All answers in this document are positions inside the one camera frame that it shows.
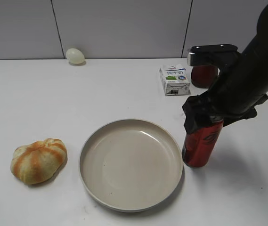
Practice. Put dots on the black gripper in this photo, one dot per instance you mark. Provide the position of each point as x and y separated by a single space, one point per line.
233 96

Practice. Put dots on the red cola can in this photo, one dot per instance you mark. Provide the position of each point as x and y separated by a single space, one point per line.
199 145

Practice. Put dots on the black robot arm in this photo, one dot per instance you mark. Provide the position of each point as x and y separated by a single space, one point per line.
256 53

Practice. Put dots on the beige round plate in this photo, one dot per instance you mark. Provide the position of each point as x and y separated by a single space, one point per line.
130 165

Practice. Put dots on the dark red apple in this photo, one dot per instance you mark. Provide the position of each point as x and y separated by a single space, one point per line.
203 76

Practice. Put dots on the small white milk carton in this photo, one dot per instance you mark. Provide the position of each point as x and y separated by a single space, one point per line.
174 80

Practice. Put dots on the white egg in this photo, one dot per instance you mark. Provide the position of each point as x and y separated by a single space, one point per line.
74 56

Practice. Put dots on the orange striped bread roll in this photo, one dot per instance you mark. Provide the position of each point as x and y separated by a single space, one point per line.
37 162

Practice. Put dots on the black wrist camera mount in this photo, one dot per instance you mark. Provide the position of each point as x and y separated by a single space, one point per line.
220 56

